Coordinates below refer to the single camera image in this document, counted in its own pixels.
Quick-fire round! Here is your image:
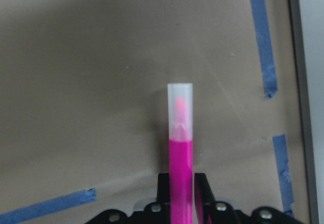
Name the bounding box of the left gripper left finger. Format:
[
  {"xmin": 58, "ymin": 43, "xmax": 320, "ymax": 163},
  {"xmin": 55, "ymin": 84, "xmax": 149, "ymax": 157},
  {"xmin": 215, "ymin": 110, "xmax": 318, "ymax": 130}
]
[{"xmin": 88, "ymin": 173, "xmax": 171, "ymax": 223}]

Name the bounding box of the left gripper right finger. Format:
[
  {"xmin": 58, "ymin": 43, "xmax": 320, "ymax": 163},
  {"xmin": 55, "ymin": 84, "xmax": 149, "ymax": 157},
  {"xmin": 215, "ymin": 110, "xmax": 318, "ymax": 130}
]
[{"xmin": 194, "ymin": 173, "xmax": 300, "ymax": 224}]

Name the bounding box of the pink highlighter pen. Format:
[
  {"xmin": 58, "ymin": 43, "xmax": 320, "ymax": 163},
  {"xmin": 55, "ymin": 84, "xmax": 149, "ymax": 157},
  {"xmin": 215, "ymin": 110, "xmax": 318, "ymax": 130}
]
[{"xmin": 168, "ymin": 83, "xmax": 193, "ymax": 223}]

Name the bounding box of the silver laptop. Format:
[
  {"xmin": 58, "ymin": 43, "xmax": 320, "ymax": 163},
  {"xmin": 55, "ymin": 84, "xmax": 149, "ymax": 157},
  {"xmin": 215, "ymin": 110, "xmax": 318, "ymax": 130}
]
[{"xmin": 289, "ymin": 0, "xmax": 323, "ymax": 223}]

